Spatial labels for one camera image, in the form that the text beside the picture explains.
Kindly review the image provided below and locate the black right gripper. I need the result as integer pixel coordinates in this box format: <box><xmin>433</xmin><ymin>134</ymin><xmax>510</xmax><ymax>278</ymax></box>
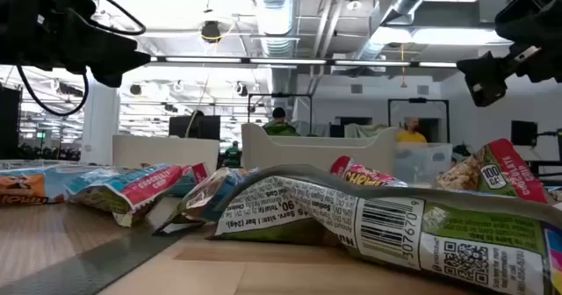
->
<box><xmin>456</xmin><ymin>0</ymin><xmax>562</xmax><ymax>108</ymax></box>

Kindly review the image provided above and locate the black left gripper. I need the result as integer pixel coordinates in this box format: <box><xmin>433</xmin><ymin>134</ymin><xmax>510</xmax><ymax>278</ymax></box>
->
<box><xmin>0</xmin><ymin>0</ymin><xmax>152</xmax><ymax>89</ymax></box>

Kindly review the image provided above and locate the green 100 calorie granola bar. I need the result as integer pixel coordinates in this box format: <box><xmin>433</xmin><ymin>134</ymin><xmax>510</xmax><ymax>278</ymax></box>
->
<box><xmin>434</xmin><ymin>138</ymin><xmax>550</xmax><ymax>205</ymax></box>

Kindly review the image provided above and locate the pink blue chocolate chip bar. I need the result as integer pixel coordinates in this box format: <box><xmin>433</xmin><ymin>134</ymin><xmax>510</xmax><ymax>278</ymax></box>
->
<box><xmin>65</xmin><ymin>163</ymin><xmax>185</xmax><ymax>228</ymax></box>

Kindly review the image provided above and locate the orange and blue granola bar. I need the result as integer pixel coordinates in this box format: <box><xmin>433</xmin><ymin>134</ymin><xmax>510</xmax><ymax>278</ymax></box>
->
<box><xmin>0</xmin><ymin>165</ymin><xmax>89</xmax><ymax>207</ymax></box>

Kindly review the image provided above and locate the blue red-ended granola bar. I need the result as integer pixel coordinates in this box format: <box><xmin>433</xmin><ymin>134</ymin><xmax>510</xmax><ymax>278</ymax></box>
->
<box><xmin>166</xmin><ymin>162</ymin><xmax>211</xmax><ymax>198</ymax></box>

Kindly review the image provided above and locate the brown and blue granola bar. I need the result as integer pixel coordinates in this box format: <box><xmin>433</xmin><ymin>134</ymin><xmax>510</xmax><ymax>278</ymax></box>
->
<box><xmin>152</xmin><ymin>167</ymin><xmax>260</xmax><ymax>237</ymax></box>

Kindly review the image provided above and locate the red and yellow granola bar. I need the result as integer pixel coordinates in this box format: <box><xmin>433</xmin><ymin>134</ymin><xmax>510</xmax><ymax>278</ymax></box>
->
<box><xmin>328</xmin><ymin>155</ymin><xmax>408</xmax><ymax>188</ymax></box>

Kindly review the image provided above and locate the green white barcode granola bar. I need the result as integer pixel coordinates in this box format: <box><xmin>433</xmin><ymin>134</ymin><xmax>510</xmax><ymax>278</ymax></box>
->
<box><xmin>209</xmin><ymin>162</ymin><xmax>562</xmax><ymax>295</ymax></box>

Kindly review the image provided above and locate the small black monitor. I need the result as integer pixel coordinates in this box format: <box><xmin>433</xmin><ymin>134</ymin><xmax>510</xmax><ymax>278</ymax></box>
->
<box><xmin>511</xmin><ymin>120</ymin><xmax>539</xmax><ymax>147</ymax></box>

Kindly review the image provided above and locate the white pillar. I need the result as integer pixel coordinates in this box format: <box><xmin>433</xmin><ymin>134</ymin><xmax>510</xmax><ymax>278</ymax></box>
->
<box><xmin>81</xmin><ymin>68</ymin><xmax>120</xmax><ymax>165</ymax></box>

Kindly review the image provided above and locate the round black ceiling device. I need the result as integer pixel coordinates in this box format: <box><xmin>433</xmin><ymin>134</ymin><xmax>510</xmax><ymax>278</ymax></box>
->
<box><xmin>200</xmin><ymin>20</ymin><xmax>222</xmax><ymax>44</ymax></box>

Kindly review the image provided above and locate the white rectangular bin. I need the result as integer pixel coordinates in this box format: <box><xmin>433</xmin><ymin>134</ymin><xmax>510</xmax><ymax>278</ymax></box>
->
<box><xmin>112</xmin><ymin>134</ymin><xmax>220</xmax><ymax>173</ymax></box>

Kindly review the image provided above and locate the person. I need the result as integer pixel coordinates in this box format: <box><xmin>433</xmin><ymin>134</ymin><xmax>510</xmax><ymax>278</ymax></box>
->
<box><xmin>396</xmin><ymin>117</ymin><xmax>428</xmax><ymax>145</ymax></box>
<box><xmin>263</xmin><ymin>106</ymin><xmax>301</xmax><ymax>137</ymax></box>
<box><xmin>223</xmin><ymin>140</ymin><xmax>243</xmax><ymax>169</ymax></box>

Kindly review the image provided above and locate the black cabinet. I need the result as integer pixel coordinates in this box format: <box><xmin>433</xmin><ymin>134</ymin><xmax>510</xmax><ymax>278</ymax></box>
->
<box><xmin>0</xmin><ymin>86</ymin><xmax>23</xmax><ymax>160</ymax></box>

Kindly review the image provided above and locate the clear plastic bin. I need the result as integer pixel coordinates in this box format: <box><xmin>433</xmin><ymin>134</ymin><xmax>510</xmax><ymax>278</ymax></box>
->
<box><xmin>393</xmin><ymin>142</ymin><xmax>454</xmax><ymax>186</ymax></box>

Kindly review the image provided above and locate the pale green cloth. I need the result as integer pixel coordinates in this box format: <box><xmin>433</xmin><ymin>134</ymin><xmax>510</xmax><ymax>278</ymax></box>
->
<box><xmin>344</xmin><ymin>123</ymin><xmax>387</xmax><ymax>139</ymax></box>

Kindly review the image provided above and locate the long ceiling light strip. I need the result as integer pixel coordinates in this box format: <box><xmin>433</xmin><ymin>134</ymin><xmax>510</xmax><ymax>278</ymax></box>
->
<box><xmin>148</xmin><ymin>56</ymin><xmax>458</xmax><ymax>68</ymax></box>

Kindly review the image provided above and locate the grey tape strip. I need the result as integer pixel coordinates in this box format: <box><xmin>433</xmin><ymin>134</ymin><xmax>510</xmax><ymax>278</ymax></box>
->
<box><xmin>0</xmin><ymin>227</ymin><xmax>188</xmax><ymax>295</ymax></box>

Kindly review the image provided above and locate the white bin with curved ends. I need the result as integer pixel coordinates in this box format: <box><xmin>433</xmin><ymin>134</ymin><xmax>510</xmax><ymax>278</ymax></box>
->
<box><xmin>241</xmin><ymin>122</ymin><xmax>400</xmax><ymax>177</ymax></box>

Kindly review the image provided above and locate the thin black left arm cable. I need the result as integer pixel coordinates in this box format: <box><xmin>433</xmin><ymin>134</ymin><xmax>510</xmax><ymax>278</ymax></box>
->
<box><xmin>74</xmin><ymin>0</ymin><xmax>147</xmax><ymax>36</ymax></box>

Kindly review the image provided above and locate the silver corrugated ventilation duct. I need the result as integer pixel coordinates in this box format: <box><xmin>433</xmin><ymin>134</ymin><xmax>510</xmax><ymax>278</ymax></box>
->
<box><xmin>250</xmin><ymin>0</ymin><xmax>296</xmax><ymax>59</ymax></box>

